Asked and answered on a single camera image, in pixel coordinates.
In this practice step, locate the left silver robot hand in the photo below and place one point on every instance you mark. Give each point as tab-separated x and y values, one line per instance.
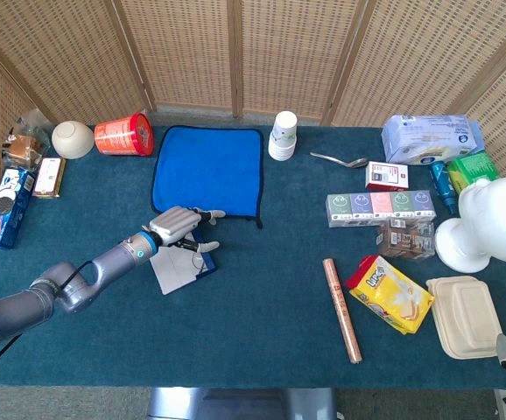
174	221

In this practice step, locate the blue and white notebook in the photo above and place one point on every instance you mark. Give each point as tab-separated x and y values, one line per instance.
174	271

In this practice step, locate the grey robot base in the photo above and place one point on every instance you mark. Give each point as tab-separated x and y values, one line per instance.
240	404

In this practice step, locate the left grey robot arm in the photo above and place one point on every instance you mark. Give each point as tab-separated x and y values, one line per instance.
104	267

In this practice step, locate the beige clamshell lunch box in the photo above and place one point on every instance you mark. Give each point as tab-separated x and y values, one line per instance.
463	315

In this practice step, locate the blue cloth black trim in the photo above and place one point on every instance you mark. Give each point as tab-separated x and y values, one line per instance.
209	170

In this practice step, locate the orange tub red lid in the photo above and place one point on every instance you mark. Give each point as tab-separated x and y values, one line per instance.
121	135

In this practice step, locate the yellow Lipo snack bag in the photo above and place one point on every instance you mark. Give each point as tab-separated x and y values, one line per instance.
388	293

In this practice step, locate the white foam mannequin head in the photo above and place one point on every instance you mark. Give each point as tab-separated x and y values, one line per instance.
498	219

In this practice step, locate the beige bowl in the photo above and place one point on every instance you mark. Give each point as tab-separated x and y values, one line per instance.
72	139

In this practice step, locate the small gold white box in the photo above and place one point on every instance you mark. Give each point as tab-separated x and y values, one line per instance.
48	177

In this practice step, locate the white paper cup stack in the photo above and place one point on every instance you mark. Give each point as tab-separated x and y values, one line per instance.
283	135

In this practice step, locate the teal table cover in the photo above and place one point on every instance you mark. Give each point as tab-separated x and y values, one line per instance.
257	332

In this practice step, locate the clear pack brown sachets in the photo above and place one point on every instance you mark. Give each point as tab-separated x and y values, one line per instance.
406	242

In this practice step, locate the brown foil roll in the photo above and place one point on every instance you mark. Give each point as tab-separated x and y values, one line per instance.
342	308

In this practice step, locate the blue Oreo cookie box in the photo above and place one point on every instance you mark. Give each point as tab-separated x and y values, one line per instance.
8	210

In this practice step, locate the clear bag brown cake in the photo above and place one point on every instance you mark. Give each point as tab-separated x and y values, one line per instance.
23	146

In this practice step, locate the wicker folding screen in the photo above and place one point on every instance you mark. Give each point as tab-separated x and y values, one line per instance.
183	52

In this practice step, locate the blue bottle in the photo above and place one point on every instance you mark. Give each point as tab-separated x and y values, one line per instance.
442	184

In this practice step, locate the green packet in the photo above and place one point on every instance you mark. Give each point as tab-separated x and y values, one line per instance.
472	168

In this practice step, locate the pastel pocket tissue multipack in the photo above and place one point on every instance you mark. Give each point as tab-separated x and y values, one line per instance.
380	207

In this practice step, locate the metal spoon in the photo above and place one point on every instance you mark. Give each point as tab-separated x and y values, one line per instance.
356	163

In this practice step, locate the small white red box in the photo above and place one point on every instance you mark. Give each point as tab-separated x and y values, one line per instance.
386	175

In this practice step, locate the pale blue tissue pack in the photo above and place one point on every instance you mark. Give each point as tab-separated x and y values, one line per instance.
428	137

